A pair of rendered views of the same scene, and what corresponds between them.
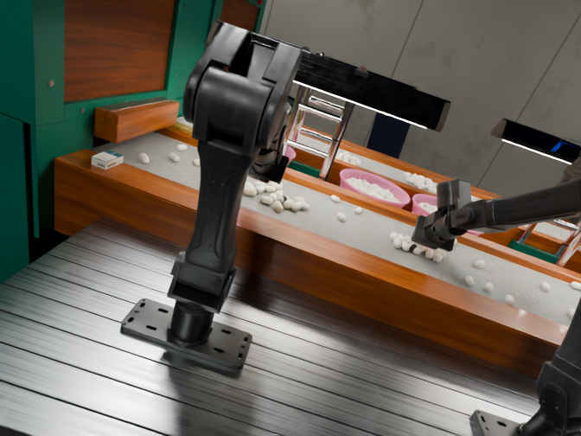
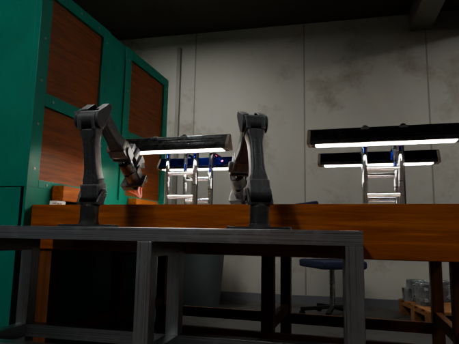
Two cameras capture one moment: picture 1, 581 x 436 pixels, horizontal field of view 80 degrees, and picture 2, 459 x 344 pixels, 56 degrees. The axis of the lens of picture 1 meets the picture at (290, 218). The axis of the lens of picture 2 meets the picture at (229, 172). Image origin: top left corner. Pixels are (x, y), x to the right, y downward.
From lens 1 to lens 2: 1.29 m
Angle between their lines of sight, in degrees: 37
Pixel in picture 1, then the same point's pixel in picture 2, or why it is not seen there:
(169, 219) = not seen: hidden behind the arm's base
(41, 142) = (27, 194)
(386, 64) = (296, 182)
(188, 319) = (85, 208)
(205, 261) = (89, 180)
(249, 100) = (91, 112)
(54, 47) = (36, 153)
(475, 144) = not seen: hidden behind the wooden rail
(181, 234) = not seen: hidden behind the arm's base
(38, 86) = (29, 168)
